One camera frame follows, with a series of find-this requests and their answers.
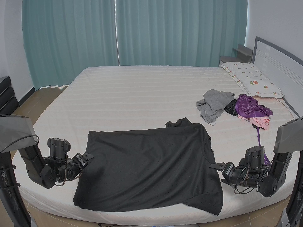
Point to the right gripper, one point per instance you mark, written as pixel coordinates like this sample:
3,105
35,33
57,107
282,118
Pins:
232,174

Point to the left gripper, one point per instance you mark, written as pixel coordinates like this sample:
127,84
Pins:
79,163

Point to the black T-shirt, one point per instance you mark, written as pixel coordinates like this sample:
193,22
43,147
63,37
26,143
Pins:
142,164

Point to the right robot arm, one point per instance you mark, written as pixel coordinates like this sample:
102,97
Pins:
279,171

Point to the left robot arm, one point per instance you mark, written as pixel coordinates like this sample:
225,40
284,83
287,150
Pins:
35,167

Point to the bed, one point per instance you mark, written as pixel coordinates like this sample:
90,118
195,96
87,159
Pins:
142,98

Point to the pink garment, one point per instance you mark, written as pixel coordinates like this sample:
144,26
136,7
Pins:
261,123

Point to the black shiny garment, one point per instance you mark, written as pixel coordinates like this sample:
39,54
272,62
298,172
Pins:
230,109

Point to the purple garment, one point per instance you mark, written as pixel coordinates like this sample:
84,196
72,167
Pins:
248,107

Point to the grey garment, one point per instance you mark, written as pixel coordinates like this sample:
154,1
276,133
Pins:
213,103

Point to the black chest of drawers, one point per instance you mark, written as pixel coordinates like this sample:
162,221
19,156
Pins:
8,96

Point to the white printed pillow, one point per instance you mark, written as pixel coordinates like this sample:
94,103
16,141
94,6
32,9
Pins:
251,77

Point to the grey bedside table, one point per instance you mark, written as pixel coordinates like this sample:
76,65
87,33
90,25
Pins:
236,59

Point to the blue-green curtain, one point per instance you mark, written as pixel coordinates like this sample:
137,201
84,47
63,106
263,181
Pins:
71,32
177,25

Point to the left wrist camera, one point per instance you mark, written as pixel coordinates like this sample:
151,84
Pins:
58,148

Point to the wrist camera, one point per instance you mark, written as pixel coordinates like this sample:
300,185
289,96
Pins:
254,157
58,148

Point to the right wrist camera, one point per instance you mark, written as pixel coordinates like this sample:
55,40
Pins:
254,157

